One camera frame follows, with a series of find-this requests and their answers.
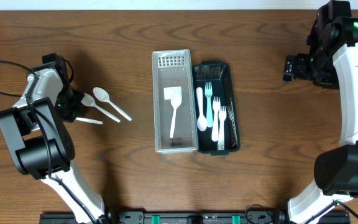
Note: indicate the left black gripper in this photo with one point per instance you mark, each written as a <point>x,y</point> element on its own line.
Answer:
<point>70,116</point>

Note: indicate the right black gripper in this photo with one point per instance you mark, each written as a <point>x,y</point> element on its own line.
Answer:
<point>301,60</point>

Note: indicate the white plastic spoon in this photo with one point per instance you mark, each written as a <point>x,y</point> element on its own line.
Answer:
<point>89,101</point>
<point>103,95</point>
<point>176,100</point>
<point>87,120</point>
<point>201,121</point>

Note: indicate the white plastic fork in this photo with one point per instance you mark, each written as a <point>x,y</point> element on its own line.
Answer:
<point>222,117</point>
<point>216,108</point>

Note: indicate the white plastic utensil handle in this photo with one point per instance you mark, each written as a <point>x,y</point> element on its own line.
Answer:
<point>208,91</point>

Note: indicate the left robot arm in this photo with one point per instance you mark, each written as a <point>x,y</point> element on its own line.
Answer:
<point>41,146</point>

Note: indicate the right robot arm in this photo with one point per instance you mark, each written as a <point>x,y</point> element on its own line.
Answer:
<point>332,62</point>

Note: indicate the dark green plastic basket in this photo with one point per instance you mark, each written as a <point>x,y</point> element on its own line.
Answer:
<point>219,74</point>

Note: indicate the clear plastic basket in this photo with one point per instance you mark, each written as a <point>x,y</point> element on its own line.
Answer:
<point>171,72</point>

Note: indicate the black rail with clamps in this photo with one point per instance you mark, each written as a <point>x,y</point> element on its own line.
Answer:
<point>256,215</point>

